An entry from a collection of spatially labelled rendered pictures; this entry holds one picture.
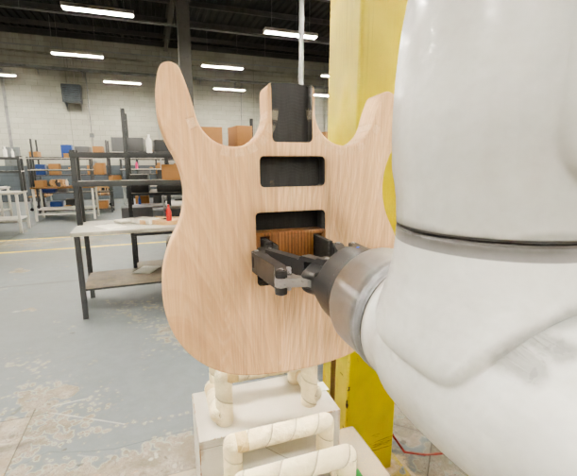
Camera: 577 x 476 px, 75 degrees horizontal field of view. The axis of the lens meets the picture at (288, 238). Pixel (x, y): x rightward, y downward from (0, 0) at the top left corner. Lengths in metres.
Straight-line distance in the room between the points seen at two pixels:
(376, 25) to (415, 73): 1.52
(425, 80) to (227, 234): 0.36
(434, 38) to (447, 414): 0.16
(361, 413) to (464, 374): 1.84
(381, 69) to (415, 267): 1.52
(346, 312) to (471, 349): 0.12
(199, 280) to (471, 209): 0.38
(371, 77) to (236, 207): 1.24
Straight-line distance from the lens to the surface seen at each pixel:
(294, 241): 0.51
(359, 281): 0.28
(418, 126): 0.18
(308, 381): 0.77
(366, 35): 1.68
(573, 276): 0.19
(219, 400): 0.74
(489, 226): 0.18
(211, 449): 0.76
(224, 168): 0.49
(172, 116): 0.49
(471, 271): 0.18
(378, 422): 2.11
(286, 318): 0.54
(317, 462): 0.66
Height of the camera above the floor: 1.58
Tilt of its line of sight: 12 degrees down
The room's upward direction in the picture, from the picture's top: straight up
